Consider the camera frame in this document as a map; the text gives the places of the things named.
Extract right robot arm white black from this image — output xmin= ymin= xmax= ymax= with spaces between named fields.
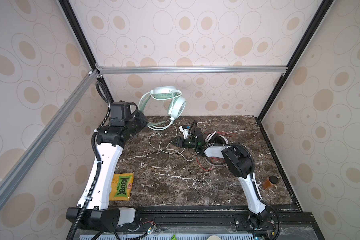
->
xmin=171 ymin=128 xmax=271 ymax=230

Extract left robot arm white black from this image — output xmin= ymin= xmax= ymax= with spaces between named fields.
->
xmin=66 ymin=101 xmax=148 ymax=240

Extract white black red headphones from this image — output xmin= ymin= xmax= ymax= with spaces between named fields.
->
xmin=204 ymin=131 xmax=229 ymax=167

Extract yellow green snack bag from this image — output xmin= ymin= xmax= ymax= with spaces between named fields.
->
xmin=110 ymin=173 xmax=134 ymax=201

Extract amber bottle black cap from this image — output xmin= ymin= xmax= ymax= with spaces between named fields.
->
xmin=262 ymin=176 xmax=279 ymax=190

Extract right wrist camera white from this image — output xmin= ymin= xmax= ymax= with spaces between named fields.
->
xmin=179 ymin=125 xmax=191 ymax=139

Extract red headphone cable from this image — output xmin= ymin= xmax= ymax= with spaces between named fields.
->
xmin=194 ymin=131 xmax=238 ymax=172

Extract horizontal aluminium frame bar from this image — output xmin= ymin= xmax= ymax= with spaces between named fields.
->
xmin=99 ymin=66 xmax=288 ymax=75

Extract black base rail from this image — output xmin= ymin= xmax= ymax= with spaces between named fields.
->
xmin=66 ymin=205 xmax=325 ymax=240

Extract left diagonal aluminium frame bar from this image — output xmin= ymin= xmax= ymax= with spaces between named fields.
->
xmin=0 ymin=69 xmax=99 ymax=210

